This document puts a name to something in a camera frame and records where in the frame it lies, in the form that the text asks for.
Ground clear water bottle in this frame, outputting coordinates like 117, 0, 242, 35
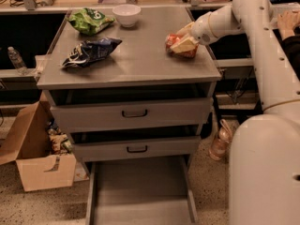
7, 47, 28, 76

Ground grey drawer cabinet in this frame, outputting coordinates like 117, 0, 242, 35
36, 6, 222, 167

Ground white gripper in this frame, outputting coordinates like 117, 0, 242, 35
170, 12, 216, 53

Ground white bowl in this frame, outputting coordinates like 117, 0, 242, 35
112, 4, 141, 27

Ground cardboard box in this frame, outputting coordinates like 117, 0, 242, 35
0, 95, 76, 191

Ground snack packets in box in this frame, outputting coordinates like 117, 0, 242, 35
46, 119, 73, 156

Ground bottom drawer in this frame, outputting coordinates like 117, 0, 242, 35
85, 156, 198, 225

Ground green chip bag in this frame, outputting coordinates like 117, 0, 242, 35
67, 7, 115, 36

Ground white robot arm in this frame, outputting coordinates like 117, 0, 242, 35
171, 0, 300, 225

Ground top drawer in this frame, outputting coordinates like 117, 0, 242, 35
51, 98, 211, 133

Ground drawer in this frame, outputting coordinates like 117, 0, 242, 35
85, 156, 198, 225
74, 136, 200, 162
51, 98, 211, 133

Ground middle drawer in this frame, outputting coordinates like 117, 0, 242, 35
74, 136, 200, 162

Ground blue chip bag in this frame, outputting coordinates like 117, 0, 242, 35
62, 37, 122, 68

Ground person's hand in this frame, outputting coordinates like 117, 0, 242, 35
277, 10, 300, 39

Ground person in black clothes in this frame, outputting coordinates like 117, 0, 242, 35
281, 35, 300, 80

